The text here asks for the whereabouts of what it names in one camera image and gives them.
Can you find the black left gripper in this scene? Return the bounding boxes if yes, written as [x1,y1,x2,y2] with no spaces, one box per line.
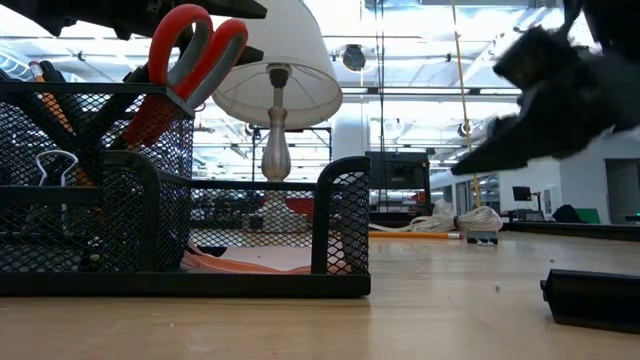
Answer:
[64,0,269,67]

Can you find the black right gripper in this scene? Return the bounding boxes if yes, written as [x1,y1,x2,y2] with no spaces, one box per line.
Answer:
[449,27,640,176]

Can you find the red handled scissors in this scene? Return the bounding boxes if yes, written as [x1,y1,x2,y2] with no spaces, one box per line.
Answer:
[122,3,250,149]

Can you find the black binder clip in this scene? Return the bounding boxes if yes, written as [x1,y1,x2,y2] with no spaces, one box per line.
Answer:
[33,148,81,189]
[465,229,500,247]

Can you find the orange pencil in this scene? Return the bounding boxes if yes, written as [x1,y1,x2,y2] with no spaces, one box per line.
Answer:
[368,230,464,241]
[28,60,99,190]

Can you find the black pen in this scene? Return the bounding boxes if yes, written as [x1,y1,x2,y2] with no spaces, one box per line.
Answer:
[38,59,101,171]
[74,63,154,161]

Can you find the black rectangular block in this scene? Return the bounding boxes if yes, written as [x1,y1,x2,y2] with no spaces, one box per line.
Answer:
[539,267,640,335]

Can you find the pink sticky note pad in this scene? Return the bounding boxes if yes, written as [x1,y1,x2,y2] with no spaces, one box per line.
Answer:
[179,238,351,275]

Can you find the black mesh desk organizer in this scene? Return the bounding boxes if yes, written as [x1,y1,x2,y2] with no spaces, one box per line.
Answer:
[0,79,373,298]

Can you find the silver table lamp white shade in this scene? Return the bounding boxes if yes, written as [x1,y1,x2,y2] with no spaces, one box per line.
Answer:
[212,0,344,183]

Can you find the black equipment case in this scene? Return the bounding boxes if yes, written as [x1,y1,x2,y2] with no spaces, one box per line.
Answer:
[364,150,432,230]

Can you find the black bag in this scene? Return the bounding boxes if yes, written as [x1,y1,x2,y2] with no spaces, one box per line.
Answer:
[551,203,585,224]

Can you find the round ceiling fixture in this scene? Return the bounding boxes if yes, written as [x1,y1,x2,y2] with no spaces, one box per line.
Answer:
[340,43,368,73]

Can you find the green panel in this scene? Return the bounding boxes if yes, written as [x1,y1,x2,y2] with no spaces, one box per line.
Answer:
[574,207,602,225]

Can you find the red crate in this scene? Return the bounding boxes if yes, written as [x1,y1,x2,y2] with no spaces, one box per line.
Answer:
[285,196,316,221]

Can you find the bundled clear lamp cord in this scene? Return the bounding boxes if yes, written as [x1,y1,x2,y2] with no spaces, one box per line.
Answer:
[368,198,504,234]

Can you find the black aluminium table frame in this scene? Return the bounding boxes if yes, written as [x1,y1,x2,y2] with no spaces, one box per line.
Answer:
[368,218,640,243]

